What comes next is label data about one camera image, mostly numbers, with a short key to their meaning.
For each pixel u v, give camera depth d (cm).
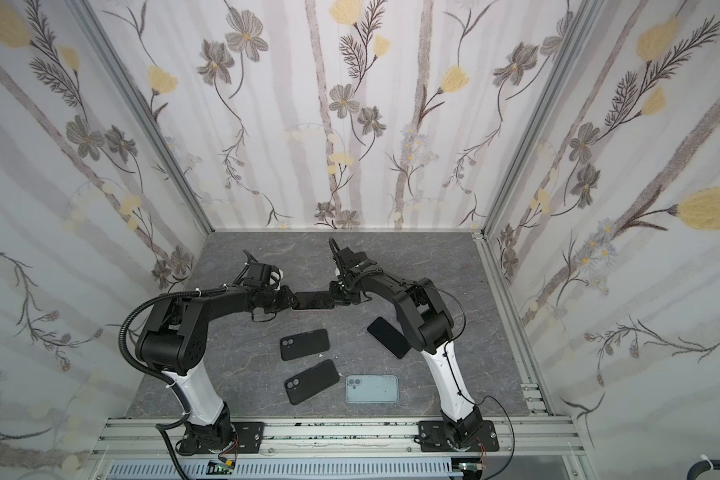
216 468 73
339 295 89
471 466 71
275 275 90
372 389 82
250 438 74
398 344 92
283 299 88
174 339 50
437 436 73
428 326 57
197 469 70
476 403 65
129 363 48
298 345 91
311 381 84
